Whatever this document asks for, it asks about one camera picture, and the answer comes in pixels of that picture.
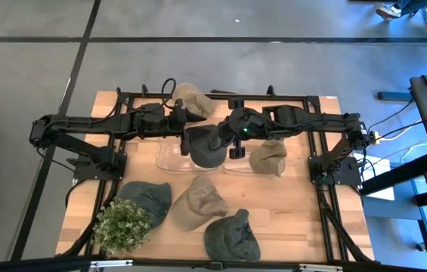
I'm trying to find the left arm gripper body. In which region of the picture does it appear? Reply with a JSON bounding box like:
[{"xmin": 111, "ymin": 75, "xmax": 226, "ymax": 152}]
[{"xmin": 162, "ymin": 98, "xmax": 191, "ymax": 156}]

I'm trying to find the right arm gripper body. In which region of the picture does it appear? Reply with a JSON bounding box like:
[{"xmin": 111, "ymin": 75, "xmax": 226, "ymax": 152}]
[{"xmin": 218, "ymin": 108, "xmax": 271, "ymax": 159}]

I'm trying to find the beige baseball cap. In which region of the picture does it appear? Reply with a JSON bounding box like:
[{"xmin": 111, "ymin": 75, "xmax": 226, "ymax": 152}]
[
  {"xmin": 249, "ymin": 138, "xmax": 288, "ymax": 178},
  {"xmin": 169, "ymin": 175, "xmax": 230, "ymax": 232},
  {"xmin": 171, "ymin": 82, "xmax": 218, "ymax": 119}
]

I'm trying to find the potted green plant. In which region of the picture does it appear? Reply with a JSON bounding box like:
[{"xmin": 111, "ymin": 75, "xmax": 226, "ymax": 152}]
[{"xmin": 91, "ymin": 196, "xmax": 154, "ymax": 258}]

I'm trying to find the white sheet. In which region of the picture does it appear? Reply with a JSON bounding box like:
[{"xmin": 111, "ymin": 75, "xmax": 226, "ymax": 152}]
[{"xmin": 352, "ymin": 153, "xmax": 396, "ymax": 201}]

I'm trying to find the blue bar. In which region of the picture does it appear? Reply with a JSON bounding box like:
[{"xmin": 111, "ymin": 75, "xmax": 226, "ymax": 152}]
[{"xmin": 377, "ymin": 91, "xmax": 413, "ymax": 101}]

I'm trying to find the person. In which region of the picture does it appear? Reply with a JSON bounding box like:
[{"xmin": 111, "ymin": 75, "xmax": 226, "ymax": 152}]
[{"xmin": 375, "ymin": 0, "xmax": 427, "ymax": 23}]

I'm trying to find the black overhead beam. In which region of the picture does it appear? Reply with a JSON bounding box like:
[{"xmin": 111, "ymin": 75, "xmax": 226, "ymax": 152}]
[{"xmin": 0, "ymin": 255, "xmax": 427, "ymax": 272}]

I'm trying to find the black aluminium table frame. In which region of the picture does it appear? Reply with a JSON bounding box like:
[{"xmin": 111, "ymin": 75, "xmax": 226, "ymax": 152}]
[{"xmin": 56, "ymin": 83, "xmax": 376, "ymax": 265}]

